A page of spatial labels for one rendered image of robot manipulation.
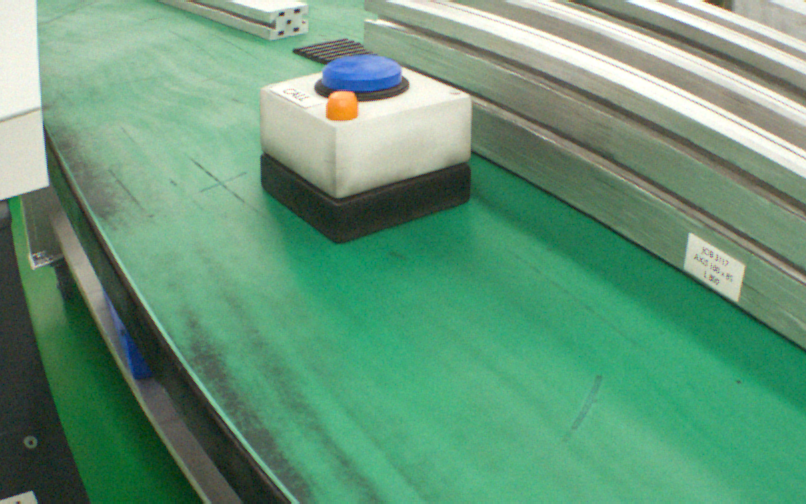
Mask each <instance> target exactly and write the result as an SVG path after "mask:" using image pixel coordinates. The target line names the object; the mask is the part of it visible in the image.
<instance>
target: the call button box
mask: <svg viewBox="0 0 806 504"><path fill-rule="evenodd" d="M339 91H341V90H335V89H331V88H329V87H326V86H325V85H323V83H322V72H321V73H317V74H313V75H309V76H305V77H301V78H297V79H293V80H289V81H285V82H281V83H277V84H271V85H269V86H266V87H264V88H262V89H261V91H260V145H261V148H262V150H263V151H264V153H262V154H261V156H260V175H261V185H262V187H263V188H264V189H265V190H266V191H268V192H269V193H270V194H272V195H273V196H274V197H276V198H277V199H278V200H280V201H281V202H282V203H284V204H285V205H286V206H288V207H289V208H290V209H292V210H293V211H294V212H296V213H297V214H298V215H300V216H301V217H302V218H304V219H305V220H306V221H308V222H309V223H310V224H312V225H313V226H314V227H316V228H317V229H318V230H320V231H321V232H322V233H324V234H325V235H326V236H328V237H329V238H330V239H332V240H333V241H334V242H344V241H347V240H350V239H353V238H356V237H359V236H362V235H365V234H368V233H371V232H374V231H377V230H381V229H384V228H387V227H390V226H393V225H396V224H399V223H402V222H405V221H408V220H411V219H415V218H418V217H421V216H424V215H427V214H430V213H433V212H436V211H439V210H443V209H446V208H449V207H452V206H455V205H458V204H462V203H465V202H467V201H468V200H469V199H470V185H471V169H470V166H469V165H468V164H466V162H467V161H469V159H470V156H471V98H470V96H469V95H468V94H465V93H463V92H461V91H458V90H456V89H454V88H451V87H449V86H447V85H444V84H442V83H439V82H437V81H435V80H432V79H430V78H427V77H425V76H422V75H420V74H417V73H415V72H412V71H410V70H407V69H405V68H402V80H401V82H400V83H399V84H397V85H395V86H392V87H389V88H386V89H381V90H374V91H348V92H352V93H354V95H355V97H356V99H357V100H358V102H359V115H358V117H357V118H355V119H352V120H348V121H333V120H329V119H327V118H326V103H327V101H328V99H329V97H330V95H331V94H332V93H335V92H339Z"/></svg>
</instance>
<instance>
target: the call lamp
mask: <svg viewBox="0 0 806 504"><path fill-rule="evenodd" d="M358 115H359V102H358V100H357V99H356V97H355V95H354V93H352V92H348V91H339V92H335V93H332V94H331V95H330V97H329V99H328V101H327V103H326V118H327V119H329V120H333V121H348V120H352V119H355V118H357V117H358Z"/></svg>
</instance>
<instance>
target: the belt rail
mask: <svg viewBox="0 0 806 504"><path fill-rule="evenodd" d="M156 1H159V2H162V3H165V4H168V5H171V6H174V7H177V8H180V9H182V10H185V11H188V12H191V13H194V14H197V15H200V16H203V17H206V18H208V19H211V20H214V21H217V22H220V23H223V24H225V25H228V26H231V27H234V28H237V29H239V30H242V31H245V32H248V33H251V34H253V35H256V36H259V37H262V38H264V39H267V40H270V41H271V40H275V39H280V38H284V37H289V36H293V35H298V34H302V33H307V32H308V21H306V20H303V19H302V15H305V16H307V15H308V4H305V3H301V2H297V1H293V0H156Z"/></svg>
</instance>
